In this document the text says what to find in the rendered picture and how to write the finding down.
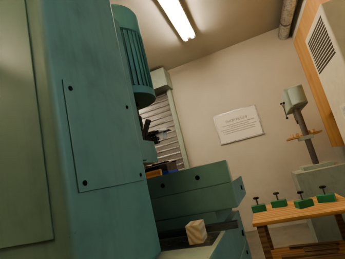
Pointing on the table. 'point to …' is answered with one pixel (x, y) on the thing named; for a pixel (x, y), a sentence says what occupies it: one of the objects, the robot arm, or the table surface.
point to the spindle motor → (135, 55)
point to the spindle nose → (140, 119)
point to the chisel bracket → (152, 157)
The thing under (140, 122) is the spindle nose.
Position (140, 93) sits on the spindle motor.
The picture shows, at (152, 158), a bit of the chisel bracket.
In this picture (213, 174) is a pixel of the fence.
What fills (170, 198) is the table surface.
